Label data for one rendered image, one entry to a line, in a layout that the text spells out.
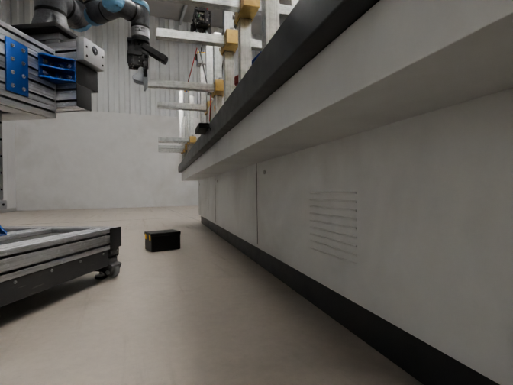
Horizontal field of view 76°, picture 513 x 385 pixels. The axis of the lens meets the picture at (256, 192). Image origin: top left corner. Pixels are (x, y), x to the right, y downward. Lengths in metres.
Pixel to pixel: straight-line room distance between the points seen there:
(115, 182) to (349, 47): 8.67
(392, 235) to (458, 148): 0.23
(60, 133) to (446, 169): 8.96
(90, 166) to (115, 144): 0.80
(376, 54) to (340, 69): 0.09
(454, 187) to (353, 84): 0.25
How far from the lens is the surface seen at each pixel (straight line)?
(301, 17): 0.61
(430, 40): 0.41
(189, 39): 1.33
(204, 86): 1.54
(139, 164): 9.08
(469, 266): 0.63
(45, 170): 9.22
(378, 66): 0.47
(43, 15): 1.71
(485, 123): 0.60
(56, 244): 1.33
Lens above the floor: 0.39
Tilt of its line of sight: level
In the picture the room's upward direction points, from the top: 1 degrees counter-clockwise
